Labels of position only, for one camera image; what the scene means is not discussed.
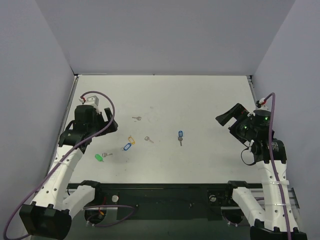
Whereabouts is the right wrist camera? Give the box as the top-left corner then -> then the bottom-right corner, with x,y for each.
255,98 -> 270,112

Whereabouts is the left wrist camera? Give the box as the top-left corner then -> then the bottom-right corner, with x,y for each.
83,95 -> 100,113

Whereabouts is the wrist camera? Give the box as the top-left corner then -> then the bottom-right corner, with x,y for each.
255,98 -> 270,112
83,95 -> 100,113

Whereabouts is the blue key tag on table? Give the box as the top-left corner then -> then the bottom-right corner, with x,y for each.
122,142 -> 132,151

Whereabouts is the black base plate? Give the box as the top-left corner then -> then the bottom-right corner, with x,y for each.
67,183 -> 251,222

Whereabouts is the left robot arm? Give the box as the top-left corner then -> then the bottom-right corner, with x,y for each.
19,103 -> 118,240

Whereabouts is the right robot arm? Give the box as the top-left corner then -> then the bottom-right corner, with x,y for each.
215,103 -> 308,240

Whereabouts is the silver key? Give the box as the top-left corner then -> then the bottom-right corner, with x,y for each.
144,136 -> 154,144
102,152 -> 113,158
131,116 -> 142,121
178,136 -> 183,146

